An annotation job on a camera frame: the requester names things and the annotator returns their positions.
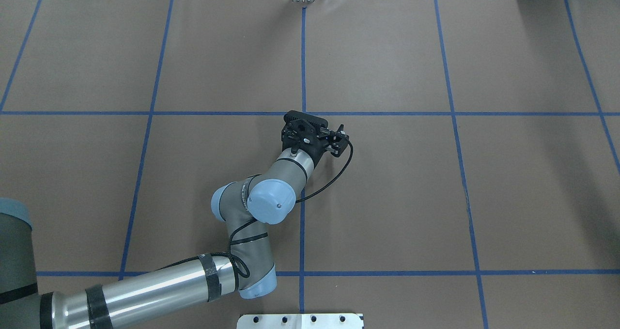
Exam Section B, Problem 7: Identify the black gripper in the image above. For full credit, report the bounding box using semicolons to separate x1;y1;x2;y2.
281;110;328;167

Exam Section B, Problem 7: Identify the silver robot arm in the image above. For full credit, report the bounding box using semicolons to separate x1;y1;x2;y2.
1;110;352;329

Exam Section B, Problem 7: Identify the brown paper table cover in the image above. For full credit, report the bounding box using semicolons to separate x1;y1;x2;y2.
1;0;619;329

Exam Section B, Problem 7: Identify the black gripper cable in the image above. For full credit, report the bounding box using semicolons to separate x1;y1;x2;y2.
226;140;354;279

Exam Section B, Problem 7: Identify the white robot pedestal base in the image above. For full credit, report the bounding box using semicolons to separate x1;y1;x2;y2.
235;313;365;329

